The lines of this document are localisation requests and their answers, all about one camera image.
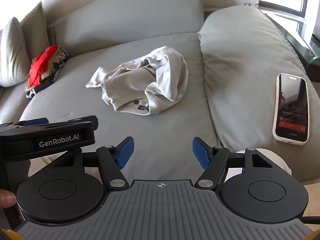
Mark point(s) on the grey sofa back cushion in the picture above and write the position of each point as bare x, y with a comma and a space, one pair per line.
125, 12

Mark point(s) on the red garment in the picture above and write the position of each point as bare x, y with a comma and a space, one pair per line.
42, 60

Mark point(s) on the beige patterned garment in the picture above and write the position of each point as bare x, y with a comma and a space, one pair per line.
57, 57

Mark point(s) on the olive throw pillow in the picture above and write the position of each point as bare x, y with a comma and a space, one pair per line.
33, 30

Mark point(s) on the grey sofa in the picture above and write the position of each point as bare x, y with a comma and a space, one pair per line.
162, 130

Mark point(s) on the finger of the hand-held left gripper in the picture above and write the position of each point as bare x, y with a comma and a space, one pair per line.
75, 123

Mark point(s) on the person's right leg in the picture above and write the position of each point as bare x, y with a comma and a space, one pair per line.
281, 165

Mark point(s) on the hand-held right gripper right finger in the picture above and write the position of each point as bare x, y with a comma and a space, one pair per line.
200, 152

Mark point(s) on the black white patterned garment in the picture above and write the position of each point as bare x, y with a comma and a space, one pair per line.
40, 88

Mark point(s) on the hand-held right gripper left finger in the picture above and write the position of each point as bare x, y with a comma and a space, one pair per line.
125, 152

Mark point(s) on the light beige throw pillow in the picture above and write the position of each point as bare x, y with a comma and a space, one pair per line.
12, 55

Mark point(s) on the smartphone in white case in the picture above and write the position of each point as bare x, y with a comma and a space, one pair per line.
291, 105

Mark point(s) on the white t-shirt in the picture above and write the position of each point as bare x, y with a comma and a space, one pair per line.
130, 85

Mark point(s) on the person's left hand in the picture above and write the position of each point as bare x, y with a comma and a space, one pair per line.
6, 198

